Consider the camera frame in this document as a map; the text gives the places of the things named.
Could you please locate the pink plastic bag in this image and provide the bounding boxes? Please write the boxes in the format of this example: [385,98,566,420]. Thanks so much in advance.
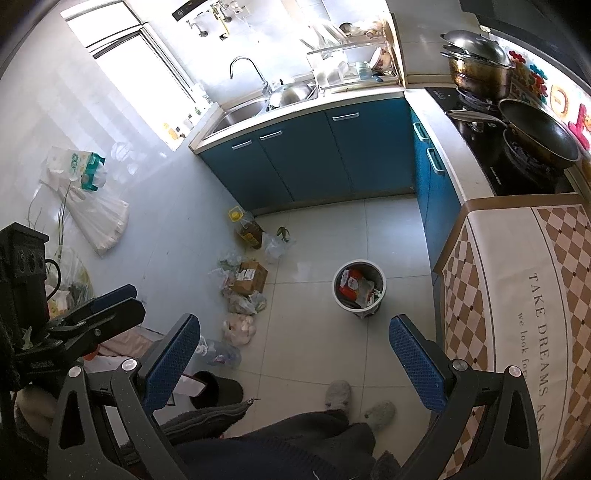
[98,329,163,359]

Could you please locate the red packet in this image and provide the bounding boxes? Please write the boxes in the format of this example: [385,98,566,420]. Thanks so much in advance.
[339,270,366,302]

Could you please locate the steel basin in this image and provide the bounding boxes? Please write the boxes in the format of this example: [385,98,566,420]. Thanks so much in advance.
[268,82,317,110]

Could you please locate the large white plastic bag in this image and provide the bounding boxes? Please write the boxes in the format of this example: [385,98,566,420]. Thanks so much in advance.
[39,147,130,256]

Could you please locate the dish rack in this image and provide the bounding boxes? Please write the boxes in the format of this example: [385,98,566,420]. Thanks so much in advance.
[300,18,400,92]

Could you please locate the clear plastic bottle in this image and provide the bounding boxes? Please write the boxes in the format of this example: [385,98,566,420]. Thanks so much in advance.
[198,337,242,368]

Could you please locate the colourful cartoon wall sticker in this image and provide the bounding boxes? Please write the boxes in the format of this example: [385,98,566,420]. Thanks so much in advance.
[508,41,591,151]

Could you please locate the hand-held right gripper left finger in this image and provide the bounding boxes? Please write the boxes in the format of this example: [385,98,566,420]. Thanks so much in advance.
[46,314,201,480]

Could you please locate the grey slipper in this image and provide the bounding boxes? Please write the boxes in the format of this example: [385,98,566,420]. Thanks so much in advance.
[324,380,352,412]
[364,401,397,435]

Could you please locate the clear bag with greens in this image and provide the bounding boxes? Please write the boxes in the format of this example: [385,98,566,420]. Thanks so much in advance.
[262,226,297,263]

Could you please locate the blue sink cabinet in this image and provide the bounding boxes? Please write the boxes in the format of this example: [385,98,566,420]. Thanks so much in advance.
[198,97,416,214]

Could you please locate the person's legs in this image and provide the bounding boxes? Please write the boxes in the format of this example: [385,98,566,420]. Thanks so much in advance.
[159,399,403,480]

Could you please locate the patterned bowl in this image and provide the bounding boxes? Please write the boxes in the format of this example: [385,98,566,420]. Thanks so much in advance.
[368,46,394,75]

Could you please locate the steel sink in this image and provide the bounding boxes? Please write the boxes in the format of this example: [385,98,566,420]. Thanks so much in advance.
[210,97,271,139]

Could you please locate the person's left forearm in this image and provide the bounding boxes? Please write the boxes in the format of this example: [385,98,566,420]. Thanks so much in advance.
[13,385,62,444]

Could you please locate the black waste bin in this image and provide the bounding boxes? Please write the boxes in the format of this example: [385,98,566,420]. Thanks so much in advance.
[190,371,244,410]

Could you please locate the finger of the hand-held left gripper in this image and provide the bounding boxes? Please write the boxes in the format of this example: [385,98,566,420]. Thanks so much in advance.
[51,298,147,344]
[48,284,139,324]

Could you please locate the clear bag of vegetables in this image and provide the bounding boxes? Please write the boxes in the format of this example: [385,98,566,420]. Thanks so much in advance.
[209,251,245,289]
[224,291,268,317]

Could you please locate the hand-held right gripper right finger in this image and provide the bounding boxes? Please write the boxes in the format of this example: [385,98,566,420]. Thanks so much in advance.
[388,315,542,480]

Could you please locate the bag of leafy vegetables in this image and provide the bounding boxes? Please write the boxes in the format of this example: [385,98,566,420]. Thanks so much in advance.
[45,247,94,320]

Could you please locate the cooking oil bottle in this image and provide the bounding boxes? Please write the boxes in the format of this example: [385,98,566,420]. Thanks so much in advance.
[227,206,265,250]

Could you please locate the steel stock pot with lid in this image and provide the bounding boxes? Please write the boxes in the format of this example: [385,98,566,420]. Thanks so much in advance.
[440,30,517,100]

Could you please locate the black range hood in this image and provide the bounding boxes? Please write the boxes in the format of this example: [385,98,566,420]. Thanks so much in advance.
[459,0,591,34]

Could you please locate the brown cardboard box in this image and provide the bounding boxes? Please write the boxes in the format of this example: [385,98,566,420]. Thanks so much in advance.
[229,261,269,295]

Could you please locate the black gas stove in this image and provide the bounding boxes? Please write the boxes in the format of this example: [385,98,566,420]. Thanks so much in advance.
[425,85,575,197]

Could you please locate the dark frying pan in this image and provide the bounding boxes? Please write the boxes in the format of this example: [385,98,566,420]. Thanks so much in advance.
[445,98,583,171]

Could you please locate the green and white tissue pack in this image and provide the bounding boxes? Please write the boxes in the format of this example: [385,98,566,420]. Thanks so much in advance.
[69,151,108,193]

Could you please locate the white waste bin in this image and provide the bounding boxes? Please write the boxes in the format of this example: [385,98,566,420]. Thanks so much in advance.
[332,261,387,320]

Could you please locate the blue stove cabinet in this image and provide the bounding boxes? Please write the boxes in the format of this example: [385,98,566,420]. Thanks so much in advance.
[410,99,463,274]

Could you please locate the bag of pale eggs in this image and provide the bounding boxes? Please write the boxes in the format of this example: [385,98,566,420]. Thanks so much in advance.
[222,313,257,346]

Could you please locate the chrome faucet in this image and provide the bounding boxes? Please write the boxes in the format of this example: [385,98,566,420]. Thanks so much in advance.
[229,56,271,96]

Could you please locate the window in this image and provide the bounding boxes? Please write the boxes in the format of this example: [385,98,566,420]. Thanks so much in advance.
[65,0,200,149]

